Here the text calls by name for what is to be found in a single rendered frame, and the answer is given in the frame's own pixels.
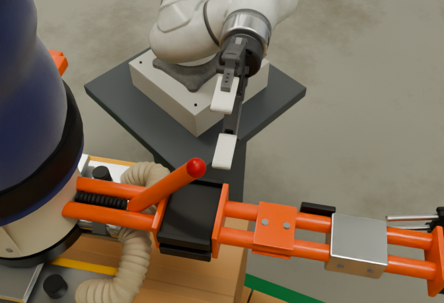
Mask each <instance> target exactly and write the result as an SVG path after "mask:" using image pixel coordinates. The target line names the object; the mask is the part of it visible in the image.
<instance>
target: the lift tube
mask: <svg viewBox="0 0 444 303"><path fill-rule="evenodd" d="M37 22H38V17H37V9H36V6H35V3H34V0H0V191H2V190H4V189H7V188H9V187H11V186H14V185H16V184H19V183H21V181H23V180H24V179H26V178H27V177H29V176H30V175H31V174H33V173H34V172H35V171H36V170H37V169H38V168H39V166H40V165H41V164H42V163H43V162H44V161H45V160H46V159H47V158H48V157H49V156H50V155H51V154H52V153H53V152H54V151H55V149H56V147H57V145H58V144H59V142H60V141H61V137H62V134H63V128H64V125H65V120H66V115H67V97H66V92H65V87H64V85H63V81H62V79H61V75H60V73H59V71H58V69H57V66H56V64H55V62H54V60H53V58H52V56H51V54H50V53H49V51H48V49H47V47H46V46H45V44H44V43H43V41H42V39H41V38H40V37H39V35H37V33H36V30H37ZM83 147H84V134H83V140H82V144H81V148H80V150H79V154H78V155H77V158H76V160H75V161H74V163H73V165H72V167H71V168H70V170H69V171H68V173H66V175H65V176H64V177H63V179H62V180H61V181H60V182H59V183H58V184H57V185H56V186H55V187H54V188H53V189H52V190H51V191H50V192H48V193H47V194H45V196H43V197H42V198H40V199H39V200H37V202H35V203H33V204H31V205H30V206H28V207H26V208H25V209H23V210H21V211H19V212H17V213H14V214H12V215H10V216H7V217H5V218H3V219H0V226H4V225H6V224H9V223H12V222H14V221H16V220H19V219H22V218H23V217H25V216H27V215H29V214H30V213H33V212H34V211H36V210H38V209H39V208H40V207H42V206H43V205H45V204H46V203H47V202H48V201H50V200H51V199H52V198H53V197H54V196H55V195H57V194H58V193H59V192H60V191H61V190H62V189H63V187H64V186H65V185H66V183H67V182H68V181H69V180H70V179H71V177H72V175H73V174H74V172H75V171H76V169H77V167H78V165H79V162H80V159H81V157H82V153H83Z"/></svg>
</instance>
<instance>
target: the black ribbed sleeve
mask: <svg viewBox="0 0 444 303"><path fill-rule="evenodd" d="M75 202H78V203H86V204H90V205H98V206H102V207H110V208H114V209H121V210H126V208H127V205H128V200H127V199H126V198H125V199H122V198H117V197H113V196H111V197H110V196H109V195H107V196H105V195H101V194H99V195H97V194H96V193H95V194H93V193H88V192H86V193H85V192H84V191H82V192H80V191H78V192H77V193H76V195H75Z"/></svg>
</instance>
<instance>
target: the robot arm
mask: <svg viewBox="0 0 444 303"><path fill-rule="evenodd" d="M298 2H299V0H161V4H160V7H159V19H158V22H156V23H155V24H154V25H153V27H152V29H151V31H150V34H149V45H150V47H151V50H152V52H153V53H154V54H155V55H156V57H157V58H155V59H154V60H153V61H152V64H153V67H154V68H156V69H160V70H162V71H163V72H165V73H166V74H168V75H169V76H171V77H172V78H173V79H175V80H176V81H178V82H179V83H181V84H183V85H184V86H185V87H186V88H187V90H188V91H189V92H197V91H199V89H200V87H201V86H202V85H203V84H204V83H206V82H207V81H208V80H210V79H211V78H212V77H214V76H215V75H216V74H218V73H219V74H223V75H219V78H218V81H217V85H216V88H215V92H214V95H213V100H212V103H211V107H210V112H215V113H220V114H224V120H223V129H222V133H220V134H219V138H218V142H217V146H216V150H215V154H214V157H213V162H212V168H216V169H221V170H230V169H231V163H232V159H233V153H234V149H235V144H236V142H237V141H238V142H239V141H240V138H237V132H238V128H239V120H240V115H241V108H242V102H243V101H244V95H245V90H246V87H247V86H248V78H249V77H252V76H254V75H255V74H257V72H259V70H260V68H261V64H262V60H263V59H264V58H265V56H266V55H267V54H266V52H267V49H268V46H269V43H270V38H271V35H272V32H273V31H274V29H275V27H276V25H277V24H279V23H281V22H282V21H284V20H285V19H286V18H287V17H289V16H290V15H291V14H292V13H293V12H294V11H295V9H296V8H297V5H298ZM241 91H242V92H241Z"/></svg>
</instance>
